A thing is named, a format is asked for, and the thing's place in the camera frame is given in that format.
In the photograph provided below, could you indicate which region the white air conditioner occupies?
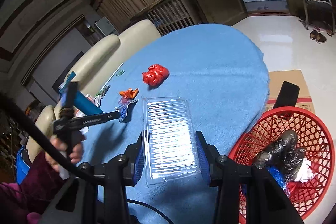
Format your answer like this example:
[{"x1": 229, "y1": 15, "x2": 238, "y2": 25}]
[{"x1": 95, "y1": 16, "x2": 118, "y2": 36}]

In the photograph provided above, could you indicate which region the wooden crib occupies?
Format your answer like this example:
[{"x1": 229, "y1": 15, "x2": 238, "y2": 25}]
[{"x1": 130, "y1": 0, "x2": 203, "y2": 36}]

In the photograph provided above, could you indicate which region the person's left hand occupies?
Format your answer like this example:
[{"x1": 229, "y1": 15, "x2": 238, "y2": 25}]
[{"x1": 45, "y1": 132, "x2": 86, "y2": 180}]

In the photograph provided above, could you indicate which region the black phone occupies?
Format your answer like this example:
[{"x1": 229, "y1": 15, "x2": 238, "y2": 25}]
[{"x1": 273, "y1": 81, "x2": 300, "y2": 109}]

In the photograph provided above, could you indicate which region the blue plastic bag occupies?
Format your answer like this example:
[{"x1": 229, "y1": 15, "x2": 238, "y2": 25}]
[{"x1": 267, "y1": 166, "x2": 286, "y2": 190}]

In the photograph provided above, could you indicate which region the red plastic basket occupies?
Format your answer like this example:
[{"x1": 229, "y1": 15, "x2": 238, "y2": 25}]
[{"x1": 229, "y1": 107, "x2": 335, "y2": 219}]

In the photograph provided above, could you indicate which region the black plastic bag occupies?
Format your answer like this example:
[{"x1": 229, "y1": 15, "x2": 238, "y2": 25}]
[{"x1": 253, "y1": 130, "x2": 306, "y2": 181}]

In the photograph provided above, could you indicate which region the green candy wrapper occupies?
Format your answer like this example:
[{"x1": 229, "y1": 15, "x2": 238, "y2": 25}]
[{"x1": 116, "y1": 69, "x2": 125, "y2": 77}]

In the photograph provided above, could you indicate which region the cardboard sheet on floor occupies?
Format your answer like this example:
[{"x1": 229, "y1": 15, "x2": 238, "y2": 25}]
[{"x1": 265, "y1": 70, "x2": 315, "y2": 113}]

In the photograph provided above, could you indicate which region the cream leather sofa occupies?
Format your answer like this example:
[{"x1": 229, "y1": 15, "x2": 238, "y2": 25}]
[{"x1": 26, "y1": 19, "x2": 162, "y2": 162}]

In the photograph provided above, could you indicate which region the wall television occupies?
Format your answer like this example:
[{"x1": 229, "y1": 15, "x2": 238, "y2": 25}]
[{"x1": 52, "y1": 51, "x2": 84, "y2": 94}]

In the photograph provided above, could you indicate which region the teal thermos bottle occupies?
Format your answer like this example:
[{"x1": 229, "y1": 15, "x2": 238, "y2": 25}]
[{"x1": 59, "y1": 71, "x2": 102, "y2": 115}]

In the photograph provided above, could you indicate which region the clear plastic tray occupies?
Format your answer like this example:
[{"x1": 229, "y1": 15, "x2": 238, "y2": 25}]
[{"x1": 142, "y1": 97, "x2": 199, "y2": 187}]

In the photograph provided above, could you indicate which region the orange wrapper bundle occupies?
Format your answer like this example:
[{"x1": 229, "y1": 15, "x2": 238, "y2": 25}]
[{"x1": 119, "y1": 88, "x2": 139, "y2": 100}]

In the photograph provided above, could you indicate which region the black cable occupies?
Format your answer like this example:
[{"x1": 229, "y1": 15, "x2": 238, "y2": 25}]
[{"x1": 0, "y1": 92, "x2": 174, "y2": 224}]

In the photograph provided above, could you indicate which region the white paper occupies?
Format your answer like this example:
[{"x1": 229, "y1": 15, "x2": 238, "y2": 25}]
[{"x1": 293, "y1": 158, "x2": 315, "y2": 183}]

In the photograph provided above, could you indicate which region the red plastic bag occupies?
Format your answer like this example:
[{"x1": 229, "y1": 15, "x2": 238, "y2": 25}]
[{"x1": 142, "y1": 64, "x2": 170, "y2": 86}]

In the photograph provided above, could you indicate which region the pair of slippers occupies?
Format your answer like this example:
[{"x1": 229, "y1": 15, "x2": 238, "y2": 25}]
[{"x1": 309, "y1": 30, "x2": 327, "y2": 44}]

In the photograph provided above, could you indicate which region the white stick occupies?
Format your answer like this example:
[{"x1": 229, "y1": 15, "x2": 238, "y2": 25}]
[{"x1": 100, "y1": 63, "x2": 123, "y2": 91}]

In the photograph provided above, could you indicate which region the blue white carton box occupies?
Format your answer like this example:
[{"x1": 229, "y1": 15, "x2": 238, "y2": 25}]
[{"x1": 115, "y1": 100, "x2": 138, "y2": 123}]

